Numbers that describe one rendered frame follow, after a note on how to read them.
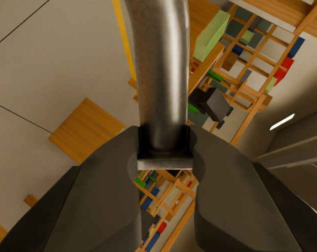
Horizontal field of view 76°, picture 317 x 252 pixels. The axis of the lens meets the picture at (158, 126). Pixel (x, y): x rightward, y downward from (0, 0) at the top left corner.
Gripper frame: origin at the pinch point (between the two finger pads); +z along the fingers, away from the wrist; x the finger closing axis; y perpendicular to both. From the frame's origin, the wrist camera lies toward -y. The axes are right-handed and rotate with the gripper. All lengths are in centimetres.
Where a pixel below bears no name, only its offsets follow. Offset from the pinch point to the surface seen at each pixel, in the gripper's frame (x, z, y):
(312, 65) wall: 500, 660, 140
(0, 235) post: -52, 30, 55
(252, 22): 246, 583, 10
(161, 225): -3, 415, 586
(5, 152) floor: -148, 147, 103
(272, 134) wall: 589, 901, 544
